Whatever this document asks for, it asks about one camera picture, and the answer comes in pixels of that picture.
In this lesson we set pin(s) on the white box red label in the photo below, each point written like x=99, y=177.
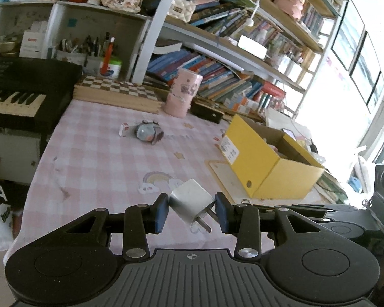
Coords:
x=32, y=43

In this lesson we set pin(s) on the green-lid white jar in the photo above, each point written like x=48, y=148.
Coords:
x=112, y=68

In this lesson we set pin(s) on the small white red box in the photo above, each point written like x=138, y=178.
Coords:
x=124, y=129

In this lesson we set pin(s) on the yellow cardboard box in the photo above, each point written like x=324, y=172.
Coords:
x=262, y=166

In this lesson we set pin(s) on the black carton white lettering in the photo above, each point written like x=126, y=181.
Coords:
x=6, y=195

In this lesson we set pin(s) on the white pen holder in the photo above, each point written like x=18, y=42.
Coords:
x=292, y=70

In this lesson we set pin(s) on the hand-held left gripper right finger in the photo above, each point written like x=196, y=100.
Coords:
x=221, y=212

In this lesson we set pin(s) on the white plastic bag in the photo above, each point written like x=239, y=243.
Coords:
x=0, y=227

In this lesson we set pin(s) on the white hanging ornament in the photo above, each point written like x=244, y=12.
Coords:
x=250, y=22

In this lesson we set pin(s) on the orange and blue small box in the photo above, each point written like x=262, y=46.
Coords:
x=246, y=100
x=236, y=106

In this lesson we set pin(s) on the white-framed smartphone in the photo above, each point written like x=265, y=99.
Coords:
x=251, y=46

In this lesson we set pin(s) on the peach round plush toy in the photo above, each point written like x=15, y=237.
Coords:
x=289, y=3

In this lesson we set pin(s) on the stack of white papers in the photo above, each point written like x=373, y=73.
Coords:
x=275, y=118

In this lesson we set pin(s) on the pink printed tumbler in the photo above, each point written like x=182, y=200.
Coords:
x=182, y=92

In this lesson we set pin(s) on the checkered wooden box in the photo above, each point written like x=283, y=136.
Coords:
x=115, y=92

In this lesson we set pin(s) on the pink checkered desktop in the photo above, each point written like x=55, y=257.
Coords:
x=99, y=166

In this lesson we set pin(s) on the red pen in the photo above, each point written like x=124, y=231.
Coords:
x=108, y=54

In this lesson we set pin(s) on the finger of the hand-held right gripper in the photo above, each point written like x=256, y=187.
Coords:
x=307, y=211

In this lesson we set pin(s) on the red long box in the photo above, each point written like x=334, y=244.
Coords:
x=273, y=89

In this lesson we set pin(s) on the black smartphone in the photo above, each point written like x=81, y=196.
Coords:
x=289, y=134

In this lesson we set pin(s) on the black keyboard piano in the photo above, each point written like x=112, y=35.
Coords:
x=19, y=73

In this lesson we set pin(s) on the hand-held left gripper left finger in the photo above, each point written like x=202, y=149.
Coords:
x=161, y=212

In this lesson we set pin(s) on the white charger plug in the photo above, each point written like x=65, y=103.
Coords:
x=188, y=198

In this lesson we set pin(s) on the row of colourful books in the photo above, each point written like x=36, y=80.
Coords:
x=230, y=19
x=312, y=19
x=211, y=73

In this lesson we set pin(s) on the white shelf unit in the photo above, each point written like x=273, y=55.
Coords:
x=76, y=19

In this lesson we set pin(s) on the wooden bookshelf with white frame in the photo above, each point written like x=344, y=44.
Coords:
x=230, y=28

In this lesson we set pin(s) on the black rectangular case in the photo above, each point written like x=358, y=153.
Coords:
x=208, y=112

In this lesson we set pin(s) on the grey and pink small plush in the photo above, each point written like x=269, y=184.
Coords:
x=148, y=132

